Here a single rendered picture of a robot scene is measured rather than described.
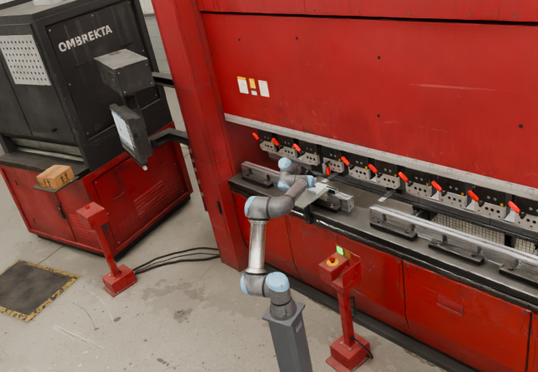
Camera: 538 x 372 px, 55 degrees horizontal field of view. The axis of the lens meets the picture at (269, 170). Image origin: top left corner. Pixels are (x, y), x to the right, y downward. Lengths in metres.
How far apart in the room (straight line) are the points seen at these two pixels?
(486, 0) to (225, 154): 2.30
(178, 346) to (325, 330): 1.09
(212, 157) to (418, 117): 1.74
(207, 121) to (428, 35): 1.85
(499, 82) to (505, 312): 1.21
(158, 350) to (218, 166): 1.42
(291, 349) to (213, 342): 1.10
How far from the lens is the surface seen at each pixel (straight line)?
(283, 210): 2.75
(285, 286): 2.76
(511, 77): 2.45
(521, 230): 3.14
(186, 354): 3.97
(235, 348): 3.88
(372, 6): 2.67
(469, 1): 2.42
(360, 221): 3.32
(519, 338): 3.08
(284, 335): 2.93
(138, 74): 3.64
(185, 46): 3.63
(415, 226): 3.20
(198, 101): 3.74
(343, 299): 3.28
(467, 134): 2.65
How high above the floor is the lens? 2.77
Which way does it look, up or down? 28 degrees down
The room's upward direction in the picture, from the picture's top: 11 degrees counter-clockwise
